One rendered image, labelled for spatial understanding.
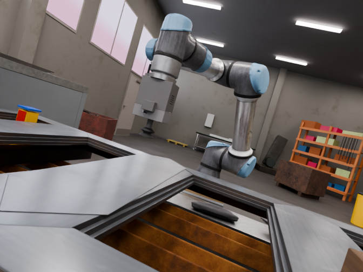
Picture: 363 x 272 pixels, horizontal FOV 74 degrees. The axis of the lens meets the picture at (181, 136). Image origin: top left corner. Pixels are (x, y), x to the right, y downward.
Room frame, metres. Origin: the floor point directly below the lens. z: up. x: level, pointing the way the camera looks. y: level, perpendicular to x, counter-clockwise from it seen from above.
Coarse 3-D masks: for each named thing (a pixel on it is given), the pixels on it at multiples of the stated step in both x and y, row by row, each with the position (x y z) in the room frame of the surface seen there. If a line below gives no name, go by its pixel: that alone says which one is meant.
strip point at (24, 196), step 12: (12, 180) 0.36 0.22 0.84; (24, 180) 0.37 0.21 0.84; (12, 192) 0.32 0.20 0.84; (24, 192) 0.33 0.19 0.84; (36, 192) 0.34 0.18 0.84; (48, 192) 0.35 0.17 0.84; (0, 204) 0.28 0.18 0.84; (12, 204) 0.29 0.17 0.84; (24, 204) 0.30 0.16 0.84; (36, 204) 0.31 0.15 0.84; (48, 204) 0.32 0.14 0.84; (60, 204) 0.33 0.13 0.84; (72, 204) 0.34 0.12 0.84
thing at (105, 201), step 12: (48, 168) 0.45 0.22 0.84; (36, 180) 0.38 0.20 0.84; (48, 180) 0.40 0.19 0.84; (60, 180) 0.41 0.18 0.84; (72, 180) 0.43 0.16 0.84; (60, 192) 0.36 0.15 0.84; (72, 192) 0.38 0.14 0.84; (84, 192) 0.39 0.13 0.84; (96, 192) 0.41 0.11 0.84; (108, 192) 0.42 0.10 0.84; (84, 204) 0.35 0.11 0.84; (96, 204) 0.36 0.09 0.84; (108, 204) 0.37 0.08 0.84; (120, 204) 0.39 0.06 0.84
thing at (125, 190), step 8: (56, 168) 0.47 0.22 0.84; (64, 168) 0.48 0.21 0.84; (72, 168) 0.50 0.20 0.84; (80, 168) 0.51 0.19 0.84; (72, 176) 0.45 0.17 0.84; (80, 176) 0.46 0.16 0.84; (88, 176) 0.47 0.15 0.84; (96, 176) 0.49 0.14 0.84; (104, 176) 0.50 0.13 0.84; (96, 184) 0.44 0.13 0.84; (104, 184) 0.46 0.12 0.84; (112, 184) 0.47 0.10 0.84; (120, 184) 0.49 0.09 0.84; (128, 184) 0.50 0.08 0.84; (112, 192) 0.43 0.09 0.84; (120, 192) 0.44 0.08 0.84; (128, 192) 0.45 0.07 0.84; (136, 192) 0.47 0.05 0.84; (144, 192) 0.48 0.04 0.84
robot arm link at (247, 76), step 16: (240, 64) 1.01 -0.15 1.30; (256, 64) 0.98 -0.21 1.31; (240, 80) 0.99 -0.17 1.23; (256, 80) 0.95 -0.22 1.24; (240, 96) 1.01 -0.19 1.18; (256, 96) 1.00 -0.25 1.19; (240, 112) 1.05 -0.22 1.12; (240, 128) 1.08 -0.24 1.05; (240, 144) 1.11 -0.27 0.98; (224, 160) 1.18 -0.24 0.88; (240, 160) 1.12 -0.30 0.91; (240, 176) 1.16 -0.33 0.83
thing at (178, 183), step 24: (24, 144) 0.68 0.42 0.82; (48, 144) 0.76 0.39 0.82; (72, 144) 0.86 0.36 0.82; (96, 144) 0.92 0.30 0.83; (0, 192) 0.31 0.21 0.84; (168, 192) 0.58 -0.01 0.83; (216, 192) 0.77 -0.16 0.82; (240, 192) 0.76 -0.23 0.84; (0, 216) 0.26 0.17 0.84; (24, 216) 0.27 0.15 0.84; (48, 216) 0.29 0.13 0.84; (72, 216) 0.30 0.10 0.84; (96, 216) 0.32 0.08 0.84; (120, 216) 0.37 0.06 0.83; (360, 240) 0.66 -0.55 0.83; (288, 264) 0.36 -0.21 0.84
